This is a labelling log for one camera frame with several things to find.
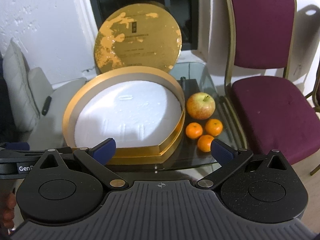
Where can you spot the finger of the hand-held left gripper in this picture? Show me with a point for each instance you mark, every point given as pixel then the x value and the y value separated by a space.
pixel 17 146

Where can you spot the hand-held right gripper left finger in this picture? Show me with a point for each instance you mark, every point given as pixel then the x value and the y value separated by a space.
pixel 105 150

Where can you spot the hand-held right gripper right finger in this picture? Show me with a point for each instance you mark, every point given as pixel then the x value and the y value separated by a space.
pixel 221 152

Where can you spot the orange tangerine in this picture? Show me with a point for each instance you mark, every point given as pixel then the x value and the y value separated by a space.
pixel 214 127
pixel 193 130
pixel 205 143

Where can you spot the gold box with white foam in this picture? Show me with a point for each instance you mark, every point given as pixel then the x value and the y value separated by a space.
pixel 125 115

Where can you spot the red yellow apple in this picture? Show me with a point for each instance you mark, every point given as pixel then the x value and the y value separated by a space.
pixel 200 106

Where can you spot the round gold box lid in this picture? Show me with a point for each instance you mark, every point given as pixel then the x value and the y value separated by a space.
pixel 137 37

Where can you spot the glass desktop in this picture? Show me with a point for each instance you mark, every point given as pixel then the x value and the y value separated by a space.
pixel 197 155

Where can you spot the person's left hand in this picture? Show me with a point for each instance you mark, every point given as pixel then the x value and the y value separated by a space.
pixel 7 212

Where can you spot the dark blue cloth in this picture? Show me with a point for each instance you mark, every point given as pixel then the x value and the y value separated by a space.
pixel 6 105

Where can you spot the small black remote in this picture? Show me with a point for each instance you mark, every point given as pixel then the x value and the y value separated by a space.
pixel 46 105

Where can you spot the grey cushion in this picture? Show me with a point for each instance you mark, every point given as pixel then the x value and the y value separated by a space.
pixel 18 87

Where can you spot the light grey sofa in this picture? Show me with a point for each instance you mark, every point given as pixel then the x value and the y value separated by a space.
pixel 55 100

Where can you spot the purple padded chair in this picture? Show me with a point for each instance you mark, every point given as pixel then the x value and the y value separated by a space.
pixel 265 100

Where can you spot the gold metal chair frame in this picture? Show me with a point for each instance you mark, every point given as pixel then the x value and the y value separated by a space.
pixel 315 120

